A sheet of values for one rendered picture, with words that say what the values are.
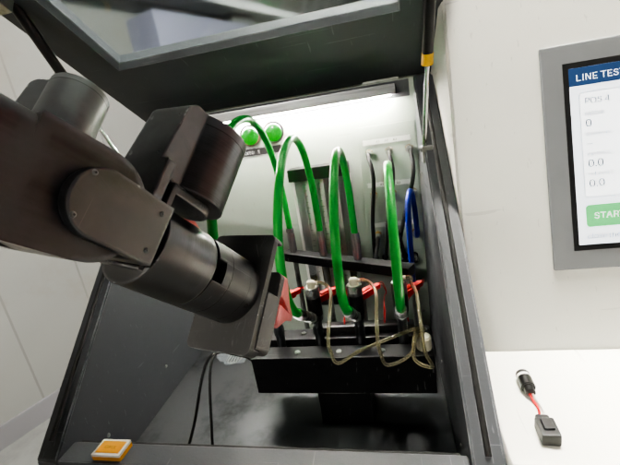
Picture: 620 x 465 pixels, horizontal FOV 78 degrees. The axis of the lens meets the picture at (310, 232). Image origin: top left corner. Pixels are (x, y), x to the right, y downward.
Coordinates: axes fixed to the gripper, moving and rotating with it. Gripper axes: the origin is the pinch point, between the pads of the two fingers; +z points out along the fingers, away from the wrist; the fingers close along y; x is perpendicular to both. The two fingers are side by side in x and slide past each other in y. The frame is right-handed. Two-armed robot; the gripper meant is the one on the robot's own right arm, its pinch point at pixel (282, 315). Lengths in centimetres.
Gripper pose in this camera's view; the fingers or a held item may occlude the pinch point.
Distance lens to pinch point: 40.7
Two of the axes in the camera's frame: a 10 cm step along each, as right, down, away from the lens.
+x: -8.9, 0.2, 4.6
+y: 1.8, -9.1, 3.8
